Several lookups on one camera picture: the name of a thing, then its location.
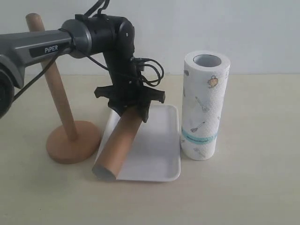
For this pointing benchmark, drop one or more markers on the brown cardboard tube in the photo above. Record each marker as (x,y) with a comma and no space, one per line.
(113,155)

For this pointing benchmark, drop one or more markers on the white printed paper towel roll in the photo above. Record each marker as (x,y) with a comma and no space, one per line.
(205,78)

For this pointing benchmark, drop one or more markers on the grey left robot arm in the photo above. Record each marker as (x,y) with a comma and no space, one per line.
(80,37)

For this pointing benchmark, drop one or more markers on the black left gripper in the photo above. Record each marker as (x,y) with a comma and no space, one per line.
(129,87)

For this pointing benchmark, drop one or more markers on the white rectangular tray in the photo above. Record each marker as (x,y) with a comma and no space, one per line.
(155,153)

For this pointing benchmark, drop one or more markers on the wooden paper towel holder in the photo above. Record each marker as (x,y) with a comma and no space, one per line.
(75,140)

